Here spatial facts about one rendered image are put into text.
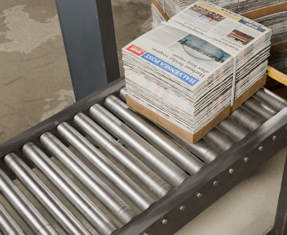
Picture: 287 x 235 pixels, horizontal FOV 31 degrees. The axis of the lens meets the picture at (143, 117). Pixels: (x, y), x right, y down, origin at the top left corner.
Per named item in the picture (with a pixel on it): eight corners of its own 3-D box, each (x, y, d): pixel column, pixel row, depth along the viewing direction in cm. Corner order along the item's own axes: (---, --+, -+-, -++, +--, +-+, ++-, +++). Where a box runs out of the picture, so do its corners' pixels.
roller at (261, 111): (181, 61, 194) (181, 50, 190) (281, 123, 166) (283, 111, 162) (172, 67, 191) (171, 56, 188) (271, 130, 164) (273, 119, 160)
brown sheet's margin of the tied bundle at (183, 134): (159, 80, 177) (158, 71, 174) (225, 118, 161) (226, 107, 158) (126, 104, 169) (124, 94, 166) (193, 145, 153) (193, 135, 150)
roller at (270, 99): (194, 54, 196) (194, 43, 193) (294, 113, 169) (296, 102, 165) (184, 59, 194) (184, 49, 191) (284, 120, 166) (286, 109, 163)
